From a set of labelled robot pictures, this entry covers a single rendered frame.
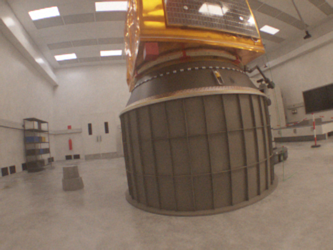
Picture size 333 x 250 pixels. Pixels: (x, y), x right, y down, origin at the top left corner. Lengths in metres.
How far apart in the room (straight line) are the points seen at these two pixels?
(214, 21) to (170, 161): 1.67
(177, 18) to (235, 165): 1.65
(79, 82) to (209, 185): 9.54
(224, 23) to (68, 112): 9.14
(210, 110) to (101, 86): 8.90
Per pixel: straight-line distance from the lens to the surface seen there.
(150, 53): 1.82
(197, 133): 1.71
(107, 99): 10.04
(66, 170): 3.47
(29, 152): 6.96
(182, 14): 2.15
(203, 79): 1.89
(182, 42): 1.99
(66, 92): 10.53
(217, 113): 1.75
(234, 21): 2.50
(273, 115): 9.98
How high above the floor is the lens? 0.79
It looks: 4 degrees up
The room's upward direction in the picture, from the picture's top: 6 degrees counter-clockwise
